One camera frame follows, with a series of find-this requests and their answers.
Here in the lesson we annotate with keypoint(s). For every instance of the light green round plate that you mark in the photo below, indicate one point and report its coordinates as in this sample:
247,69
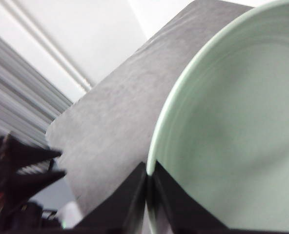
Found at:
232,109

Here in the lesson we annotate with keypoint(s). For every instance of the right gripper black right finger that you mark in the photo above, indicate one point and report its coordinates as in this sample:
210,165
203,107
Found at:
183,214

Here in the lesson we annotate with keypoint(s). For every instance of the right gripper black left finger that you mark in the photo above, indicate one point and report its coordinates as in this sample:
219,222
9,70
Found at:
120,209

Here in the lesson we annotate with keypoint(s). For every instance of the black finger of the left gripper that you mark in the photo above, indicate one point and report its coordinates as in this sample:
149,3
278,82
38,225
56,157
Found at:
37,185
25,153

